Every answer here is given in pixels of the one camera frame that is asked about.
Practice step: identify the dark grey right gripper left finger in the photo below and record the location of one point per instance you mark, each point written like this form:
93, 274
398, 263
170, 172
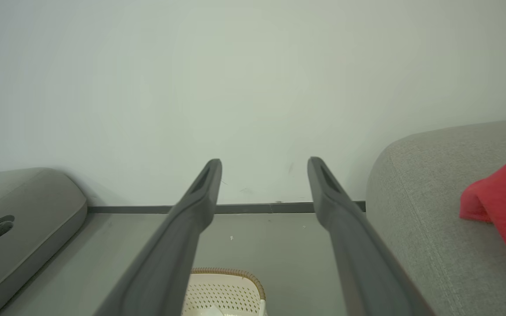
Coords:
165, 263

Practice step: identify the grey rounded cushion seat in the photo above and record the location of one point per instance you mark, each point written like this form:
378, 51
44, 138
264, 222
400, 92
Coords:
37, 202

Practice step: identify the cream perforated laundry basket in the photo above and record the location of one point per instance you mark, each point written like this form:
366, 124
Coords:
222, 294

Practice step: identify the black wall baseboard strip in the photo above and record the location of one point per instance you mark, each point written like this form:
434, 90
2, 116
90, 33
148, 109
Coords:
244, 208

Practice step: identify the grey fabric sofa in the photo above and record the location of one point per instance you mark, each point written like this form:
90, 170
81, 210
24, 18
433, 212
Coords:
424, 210

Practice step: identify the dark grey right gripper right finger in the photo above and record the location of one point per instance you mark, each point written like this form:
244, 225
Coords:
363, 263

